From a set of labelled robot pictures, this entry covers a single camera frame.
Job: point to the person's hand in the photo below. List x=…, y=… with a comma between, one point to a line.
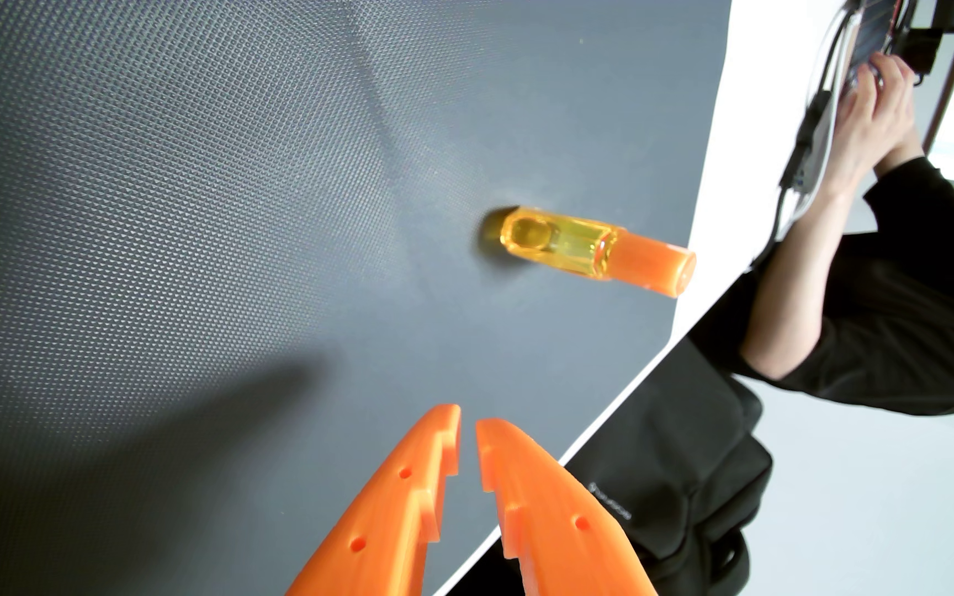
x=870, y=124

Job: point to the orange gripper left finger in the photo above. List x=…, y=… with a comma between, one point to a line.
x=382, y=521

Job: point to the yellow eyedrops bottle orange cap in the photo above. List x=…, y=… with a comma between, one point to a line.
x=601, y=248

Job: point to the person's body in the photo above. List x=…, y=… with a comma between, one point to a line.
x=908, y=314

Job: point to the dark grey textured mat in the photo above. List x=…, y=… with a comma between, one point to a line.
x=237, y=207

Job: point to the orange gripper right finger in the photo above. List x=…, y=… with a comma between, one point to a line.
x=560, y=530

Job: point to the black fabric bag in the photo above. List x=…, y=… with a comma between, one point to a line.
x=676, y=463

